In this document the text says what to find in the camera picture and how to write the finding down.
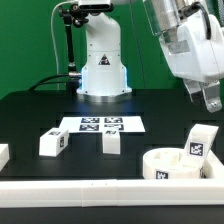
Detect white marker sheet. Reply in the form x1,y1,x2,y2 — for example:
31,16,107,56
59,116,145,133

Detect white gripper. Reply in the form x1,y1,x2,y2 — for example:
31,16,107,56
159,12,224,112

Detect white camera on mount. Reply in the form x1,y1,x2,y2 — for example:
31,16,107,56
78,0,113,12

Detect black cables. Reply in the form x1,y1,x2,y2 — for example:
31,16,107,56
27,73,82,92

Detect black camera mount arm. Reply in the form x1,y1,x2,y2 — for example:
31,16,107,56
59,4,88,92

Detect white round stool seat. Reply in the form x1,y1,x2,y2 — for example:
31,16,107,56
143,148,206,179

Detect white left fence bar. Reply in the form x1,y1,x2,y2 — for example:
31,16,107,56
0,144,9,171

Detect white cable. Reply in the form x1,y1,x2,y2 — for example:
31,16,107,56
50,0,80,91

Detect white front fence bar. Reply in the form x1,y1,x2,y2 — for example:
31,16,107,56
0,179,224,208

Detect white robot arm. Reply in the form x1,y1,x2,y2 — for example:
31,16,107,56
76,0,224,112

